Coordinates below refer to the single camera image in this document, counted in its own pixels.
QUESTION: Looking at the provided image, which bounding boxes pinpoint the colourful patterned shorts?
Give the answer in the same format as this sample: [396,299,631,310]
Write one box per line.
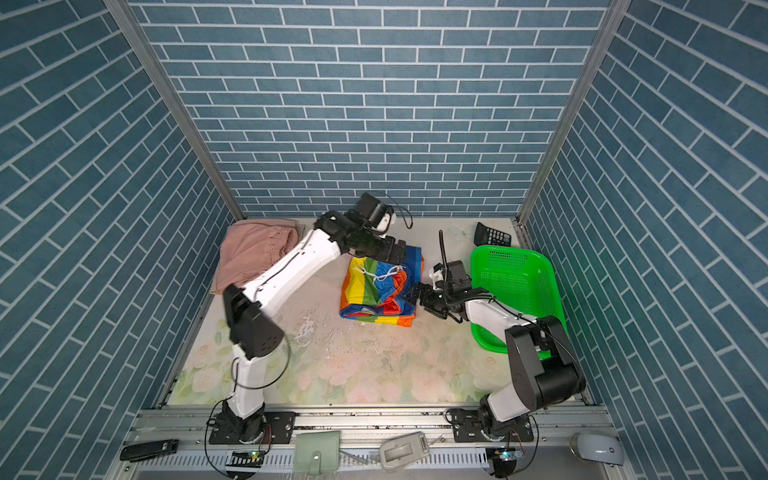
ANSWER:
[339,246,423,328]

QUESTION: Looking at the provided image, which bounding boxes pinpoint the green plastic basket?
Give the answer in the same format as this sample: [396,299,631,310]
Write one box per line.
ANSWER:
[466,245,566,354]

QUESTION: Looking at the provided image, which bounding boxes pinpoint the pink shorts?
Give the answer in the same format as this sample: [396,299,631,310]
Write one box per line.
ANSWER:
[212,219,299,295]

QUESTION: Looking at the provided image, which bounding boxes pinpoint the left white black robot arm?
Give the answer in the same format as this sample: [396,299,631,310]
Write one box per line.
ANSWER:
[217,204,406,444]

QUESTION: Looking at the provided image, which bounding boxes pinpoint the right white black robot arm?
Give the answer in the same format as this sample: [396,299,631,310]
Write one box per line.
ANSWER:
[413,283,586,438]

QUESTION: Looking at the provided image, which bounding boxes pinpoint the black calculator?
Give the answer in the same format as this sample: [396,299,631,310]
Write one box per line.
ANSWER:
[473,222,512,247]

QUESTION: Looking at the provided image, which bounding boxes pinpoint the right circuit board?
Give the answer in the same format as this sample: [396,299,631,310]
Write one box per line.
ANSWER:
[485,447,524,479]

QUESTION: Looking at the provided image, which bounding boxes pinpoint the circuit board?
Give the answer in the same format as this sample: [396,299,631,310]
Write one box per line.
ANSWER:
[225,451,264,480]
[485,447,524,479]

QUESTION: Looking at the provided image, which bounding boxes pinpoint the light green wallet pouch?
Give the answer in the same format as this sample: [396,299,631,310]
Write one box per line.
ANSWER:
[293,430,341,475]

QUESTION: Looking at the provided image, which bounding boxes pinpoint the white computer mouse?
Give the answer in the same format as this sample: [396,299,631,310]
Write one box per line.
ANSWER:
[569,432,625,466]

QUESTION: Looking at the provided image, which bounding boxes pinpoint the left circuit board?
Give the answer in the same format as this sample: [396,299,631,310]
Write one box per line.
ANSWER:
[225,451,264,480]

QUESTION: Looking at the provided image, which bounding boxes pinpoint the black remote control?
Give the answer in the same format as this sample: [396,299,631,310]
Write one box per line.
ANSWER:
[119,439,179,463]

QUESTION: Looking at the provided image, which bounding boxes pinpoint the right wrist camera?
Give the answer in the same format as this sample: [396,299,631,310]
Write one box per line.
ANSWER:
[429,260,472,293]

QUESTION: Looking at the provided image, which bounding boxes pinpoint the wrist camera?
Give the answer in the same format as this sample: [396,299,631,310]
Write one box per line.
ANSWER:
[429,260,472,293]
[353,193,396,236]

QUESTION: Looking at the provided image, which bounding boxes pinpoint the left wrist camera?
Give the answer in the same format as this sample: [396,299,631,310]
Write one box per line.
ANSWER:
[353,193,396,236]

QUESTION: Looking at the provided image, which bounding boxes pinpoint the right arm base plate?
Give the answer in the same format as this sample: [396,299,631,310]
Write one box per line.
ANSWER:
[444,408,534,443]

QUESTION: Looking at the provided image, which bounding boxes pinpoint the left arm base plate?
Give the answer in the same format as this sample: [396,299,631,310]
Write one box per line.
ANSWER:
[206,410,296,445]

